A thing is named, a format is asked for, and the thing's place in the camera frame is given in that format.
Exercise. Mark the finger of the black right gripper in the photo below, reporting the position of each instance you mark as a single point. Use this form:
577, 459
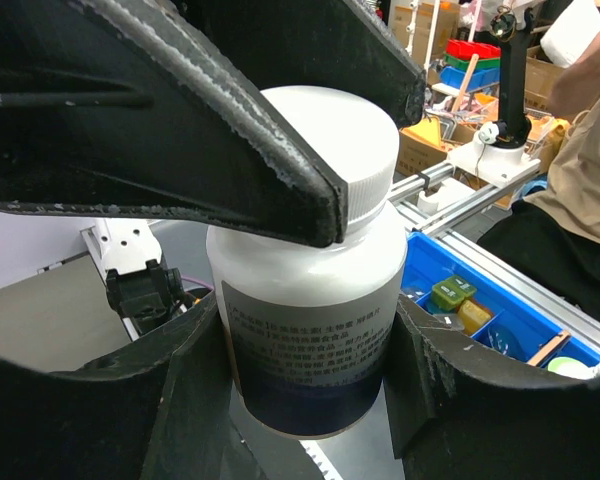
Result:
123, 109
336, 44

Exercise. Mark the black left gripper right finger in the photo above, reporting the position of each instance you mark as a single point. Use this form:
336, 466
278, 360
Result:
459, 410

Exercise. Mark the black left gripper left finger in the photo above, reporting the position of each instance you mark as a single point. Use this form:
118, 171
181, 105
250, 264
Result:
157, 408

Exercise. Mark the white bottle cap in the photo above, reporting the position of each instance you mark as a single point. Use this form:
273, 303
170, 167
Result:
356, 139

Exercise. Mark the white pill bottle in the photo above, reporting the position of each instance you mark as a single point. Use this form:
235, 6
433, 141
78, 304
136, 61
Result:
308, 328

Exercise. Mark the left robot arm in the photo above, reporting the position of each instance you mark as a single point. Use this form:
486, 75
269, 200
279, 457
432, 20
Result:
141, 287

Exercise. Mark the yellow pill box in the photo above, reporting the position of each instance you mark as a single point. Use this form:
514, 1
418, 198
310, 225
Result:
473, 316

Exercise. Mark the blue plastic storage bin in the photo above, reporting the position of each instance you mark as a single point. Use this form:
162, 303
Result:
429, 264

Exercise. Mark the green pill box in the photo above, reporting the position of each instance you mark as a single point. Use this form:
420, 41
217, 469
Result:
450, 293

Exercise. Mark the cardboard box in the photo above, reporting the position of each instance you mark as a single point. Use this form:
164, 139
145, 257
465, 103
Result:
428, 142

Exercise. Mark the person in beige shirt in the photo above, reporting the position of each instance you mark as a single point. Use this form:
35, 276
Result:
553, 236

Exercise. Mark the black camera stand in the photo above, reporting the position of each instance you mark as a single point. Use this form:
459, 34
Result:
496, 153

